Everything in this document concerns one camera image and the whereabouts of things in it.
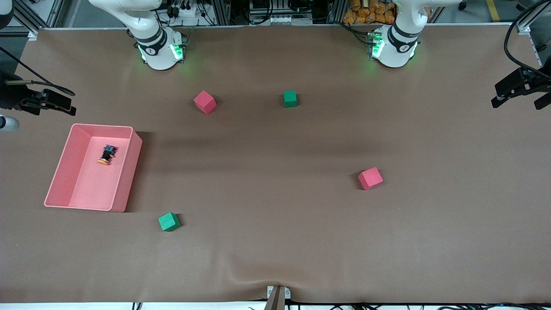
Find pink plastic tray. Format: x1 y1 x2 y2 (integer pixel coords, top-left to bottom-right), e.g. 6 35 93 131
44 124 143 213

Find pink foam cube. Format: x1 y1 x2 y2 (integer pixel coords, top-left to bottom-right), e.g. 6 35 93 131
358 167 384 191
193 90 217 115

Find orange packaged goods pile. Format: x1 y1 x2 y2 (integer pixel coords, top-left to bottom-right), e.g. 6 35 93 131
343 0 396 25

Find white power strip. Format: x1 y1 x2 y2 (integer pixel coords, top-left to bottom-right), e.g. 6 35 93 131
170 3 203 19

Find white terminal block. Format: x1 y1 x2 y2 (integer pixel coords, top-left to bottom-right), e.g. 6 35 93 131
268 15 313 25

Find brown table mat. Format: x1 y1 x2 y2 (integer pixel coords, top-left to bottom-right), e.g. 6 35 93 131
0 24 551 304

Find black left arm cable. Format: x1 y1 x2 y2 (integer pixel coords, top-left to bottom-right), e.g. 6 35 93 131
503 0 551 80

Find aluminium camera post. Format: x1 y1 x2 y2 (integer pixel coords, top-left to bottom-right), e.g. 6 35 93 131
264 285 291 310

